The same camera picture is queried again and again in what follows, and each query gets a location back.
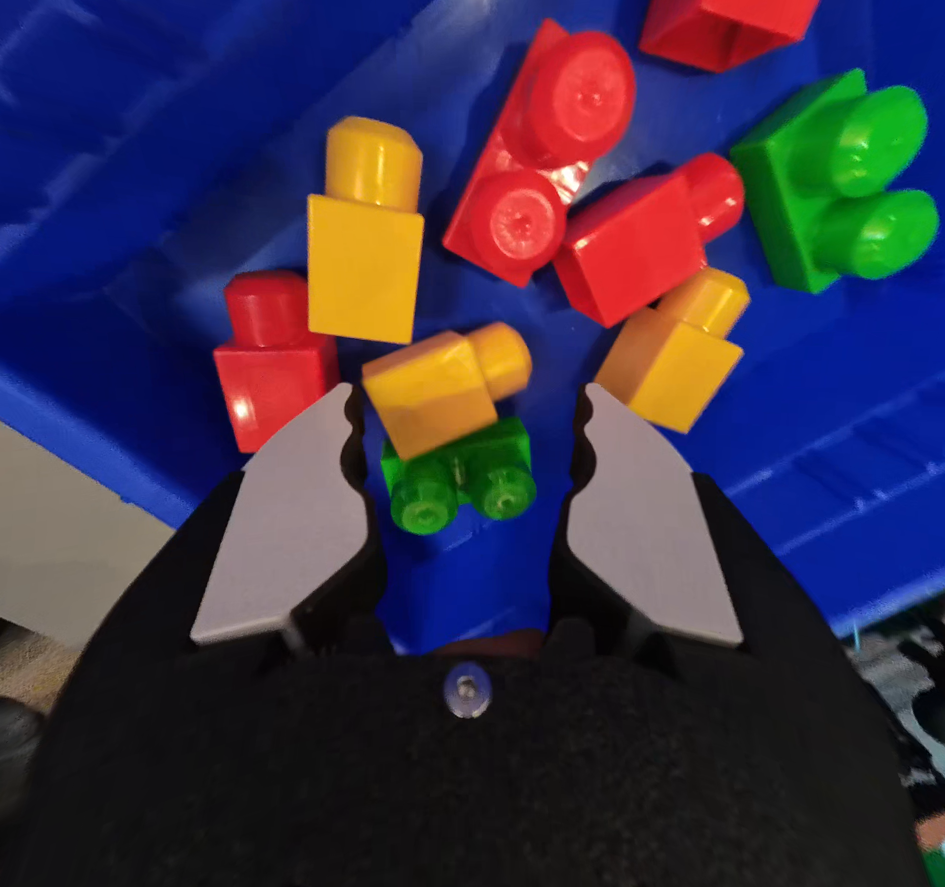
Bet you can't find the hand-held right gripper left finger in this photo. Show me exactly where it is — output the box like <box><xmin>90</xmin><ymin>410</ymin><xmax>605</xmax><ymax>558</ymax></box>
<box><xmin>189</xmin><ymin>384</ymin><xmax>388</xmax><ymax>655</ymax></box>

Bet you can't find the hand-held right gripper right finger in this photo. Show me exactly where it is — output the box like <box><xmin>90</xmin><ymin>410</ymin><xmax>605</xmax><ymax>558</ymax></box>
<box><xmin>550</xmin><ymin>384</ymin><xmax>745</xmax><ymax>663</ymax></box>

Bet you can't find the red two-stud toy block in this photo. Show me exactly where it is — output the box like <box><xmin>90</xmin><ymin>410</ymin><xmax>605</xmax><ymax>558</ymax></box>
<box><xmin>442</xmin><ymin>17</ymin><xmax>637</xmax><ymax>290</ymax></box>

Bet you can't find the blue plastic bin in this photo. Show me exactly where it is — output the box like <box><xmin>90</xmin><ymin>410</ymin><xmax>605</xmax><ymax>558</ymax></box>
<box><xmin>0</xmin><ymin>0</ymin><xmax>945</xmax><ymax>655</ymax></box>

